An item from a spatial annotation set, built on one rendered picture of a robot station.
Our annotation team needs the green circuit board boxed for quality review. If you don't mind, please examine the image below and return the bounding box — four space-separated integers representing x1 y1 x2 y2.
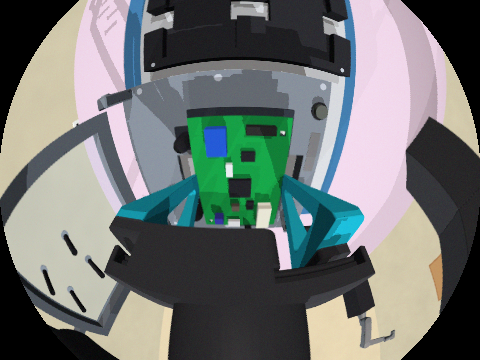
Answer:
187 115 293 228

